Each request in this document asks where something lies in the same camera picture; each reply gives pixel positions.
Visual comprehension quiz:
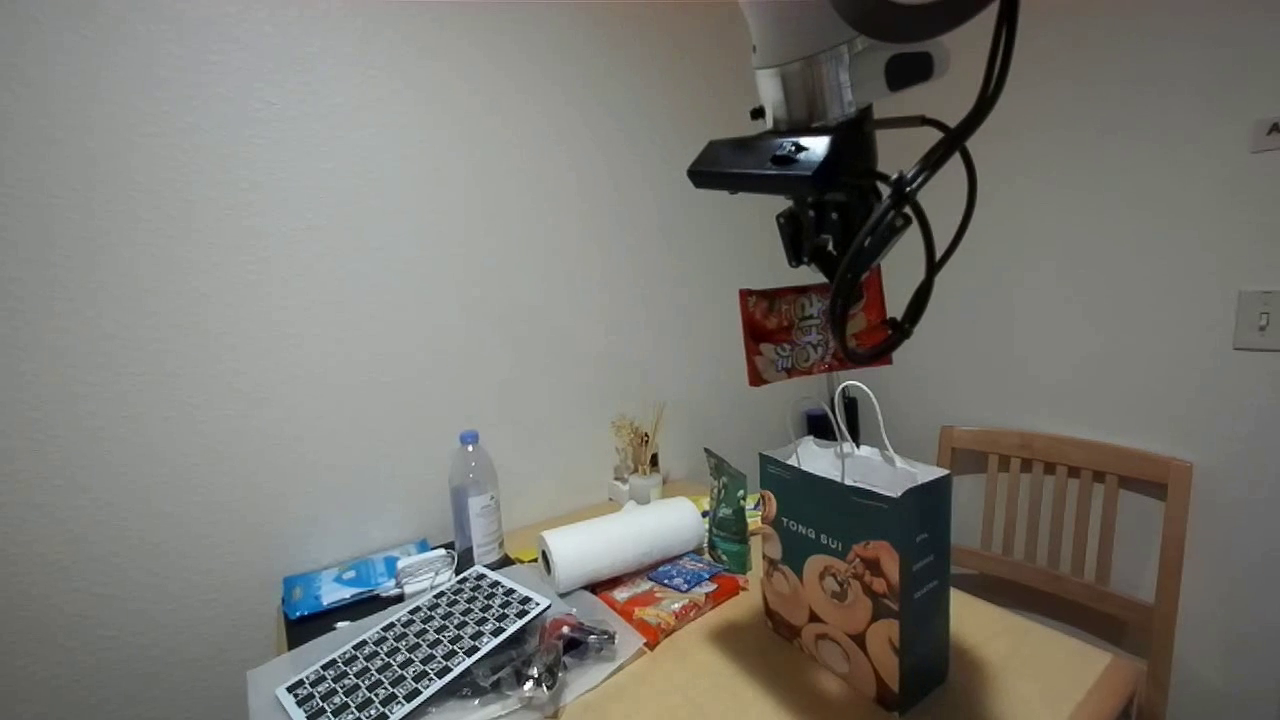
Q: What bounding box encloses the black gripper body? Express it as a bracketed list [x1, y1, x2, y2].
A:
[777, 179, 885, 275]

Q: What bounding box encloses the orange snack sachet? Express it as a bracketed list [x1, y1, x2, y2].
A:
[736, 268, 897, 392]

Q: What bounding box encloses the dark green paper bag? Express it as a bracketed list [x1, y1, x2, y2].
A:
[756, 374, 959, 717]

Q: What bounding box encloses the clear plastic bag with items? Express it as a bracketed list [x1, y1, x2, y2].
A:
[453, 605, 646, 713]

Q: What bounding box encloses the green snack pack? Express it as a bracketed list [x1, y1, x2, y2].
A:
[698, 442, 762, 579]

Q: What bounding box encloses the reed diffuser with sticks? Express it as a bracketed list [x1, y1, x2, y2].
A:
[606, 408, 673, 508]

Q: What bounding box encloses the wooden chair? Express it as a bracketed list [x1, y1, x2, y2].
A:
[930, 421, 1201, 720]

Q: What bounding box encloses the small blue snack packet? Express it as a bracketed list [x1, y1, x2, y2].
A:
[645, 550, 732, 598]

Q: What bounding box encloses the white paper towel roll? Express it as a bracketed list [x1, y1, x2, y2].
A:
[537, 493, 711, 598]

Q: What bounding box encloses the clear plastic water bottle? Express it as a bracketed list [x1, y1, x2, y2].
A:
[443, 424, 508, 575]

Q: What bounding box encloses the white keyboard with dark keys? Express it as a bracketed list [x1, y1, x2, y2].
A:
[271, 562, 559, 720]

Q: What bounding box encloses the blue tissue pack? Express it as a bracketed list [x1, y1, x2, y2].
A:
[277, 537, 458, 653]

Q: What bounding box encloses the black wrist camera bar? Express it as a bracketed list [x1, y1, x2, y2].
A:
[682, 125, 881, 198]

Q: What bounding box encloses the black wall plug adapter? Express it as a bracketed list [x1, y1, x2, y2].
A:
[800, 392, 868, 448]

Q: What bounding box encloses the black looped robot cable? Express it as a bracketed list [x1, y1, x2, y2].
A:
[822, 0, 1023, 368]

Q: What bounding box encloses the white light switch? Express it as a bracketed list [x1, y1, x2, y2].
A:
[1229, 285, 1280, 357]

